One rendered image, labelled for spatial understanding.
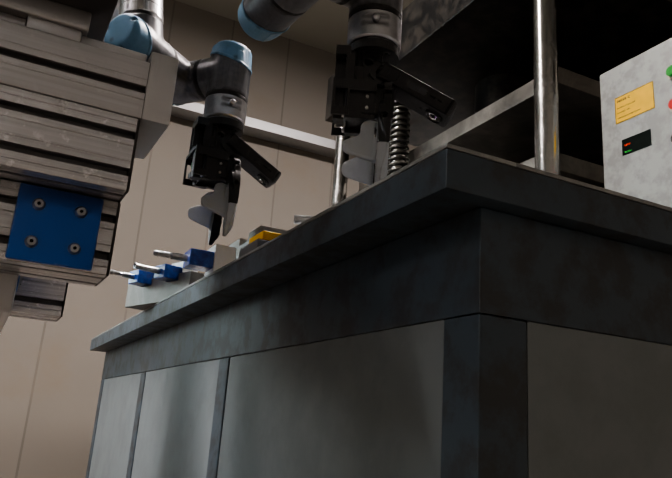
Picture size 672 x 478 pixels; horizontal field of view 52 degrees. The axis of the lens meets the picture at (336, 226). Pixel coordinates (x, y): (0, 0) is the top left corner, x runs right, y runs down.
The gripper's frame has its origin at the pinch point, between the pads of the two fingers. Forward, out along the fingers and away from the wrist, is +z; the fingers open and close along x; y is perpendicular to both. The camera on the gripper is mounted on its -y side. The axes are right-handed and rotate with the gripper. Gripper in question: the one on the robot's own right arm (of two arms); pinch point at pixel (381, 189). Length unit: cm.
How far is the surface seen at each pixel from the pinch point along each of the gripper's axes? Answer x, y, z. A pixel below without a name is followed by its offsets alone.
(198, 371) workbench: -43, 30, 22
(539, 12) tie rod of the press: -71, -41, -77
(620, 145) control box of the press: -66, -58, -38
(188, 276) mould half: -50, 35, 3
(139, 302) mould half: -64, 48, 7
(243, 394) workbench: -19.9, 17.8, 26.3
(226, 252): -26.9, 24.1, 3.4
